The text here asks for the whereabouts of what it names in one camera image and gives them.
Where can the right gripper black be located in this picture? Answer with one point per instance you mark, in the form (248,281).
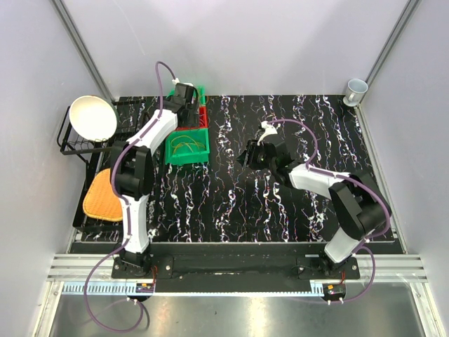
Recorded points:
(252,149)

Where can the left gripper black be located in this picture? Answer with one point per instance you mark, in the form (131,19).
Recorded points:
(193,120)

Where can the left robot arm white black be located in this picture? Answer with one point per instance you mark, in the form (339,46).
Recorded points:
(132,172)

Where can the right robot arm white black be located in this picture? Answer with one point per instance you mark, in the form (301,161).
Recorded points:
(357,201)

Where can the far green storage bin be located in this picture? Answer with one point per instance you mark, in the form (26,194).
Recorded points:
(201,94)

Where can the green storage bin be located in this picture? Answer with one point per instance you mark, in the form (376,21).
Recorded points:
(201,94)
(187,147)

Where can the red storage bin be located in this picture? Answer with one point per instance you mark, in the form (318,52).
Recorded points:
(203,117)

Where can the near green storage bin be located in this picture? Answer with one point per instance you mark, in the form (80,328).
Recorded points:
(187,147)

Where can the white bowl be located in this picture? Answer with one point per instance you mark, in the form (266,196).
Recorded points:
(93,118)

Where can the white mug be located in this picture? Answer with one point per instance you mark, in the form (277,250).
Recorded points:
(355,91)

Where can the orange woven basket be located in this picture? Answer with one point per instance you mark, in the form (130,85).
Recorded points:
(100,201)

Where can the black wire dish rack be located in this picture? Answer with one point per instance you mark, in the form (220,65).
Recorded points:
(133,112)

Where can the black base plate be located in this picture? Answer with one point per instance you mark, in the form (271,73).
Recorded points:
(270,269)

